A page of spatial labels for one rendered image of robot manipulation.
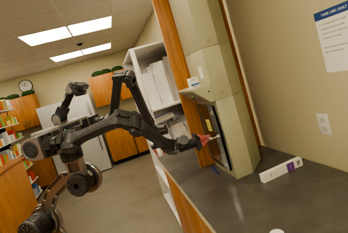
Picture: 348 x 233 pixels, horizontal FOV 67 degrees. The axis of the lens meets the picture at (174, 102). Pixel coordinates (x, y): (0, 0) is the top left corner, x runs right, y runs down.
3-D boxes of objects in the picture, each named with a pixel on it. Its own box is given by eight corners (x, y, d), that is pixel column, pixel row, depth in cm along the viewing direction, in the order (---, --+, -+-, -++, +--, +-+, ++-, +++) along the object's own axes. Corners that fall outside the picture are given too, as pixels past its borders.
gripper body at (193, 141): (197, 133, 154) (185, 137, 152) (202, 150, 155) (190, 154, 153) (193, 132, 160) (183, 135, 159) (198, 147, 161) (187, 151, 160)
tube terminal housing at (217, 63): (246, 153, 189) (218, 47, 182) (274, 164, 158) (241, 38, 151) (215, 165, 184) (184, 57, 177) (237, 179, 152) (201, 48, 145)
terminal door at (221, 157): (213, 159, 182) (198, 103, 179) (231, 172, 152) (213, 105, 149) (212, 159, 182) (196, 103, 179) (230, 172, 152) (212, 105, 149)
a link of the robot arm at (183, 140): (166, 141, 159) (167, 155, 154) (167, 132, 149) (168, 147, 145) (186, 140, 160) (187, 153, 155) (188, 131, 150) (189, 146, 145)
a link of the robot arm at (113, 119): (121, 102, 119) (120, 122, 113) (141, 113, 129) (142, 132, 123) (59, 132, 139) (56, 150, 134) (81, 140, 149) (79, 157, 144)
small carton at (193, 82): (197, 86, 161) (194, 76, 160) (199, 86, 156) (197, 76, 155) (189, 88, 159) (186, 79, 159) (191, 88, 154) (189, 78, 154)
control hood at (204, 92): (197, 100, 180) (192, 86, 179) (215, 101, 148) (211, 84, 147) (181, 105, 177) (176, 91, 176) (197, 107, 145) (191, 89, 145)
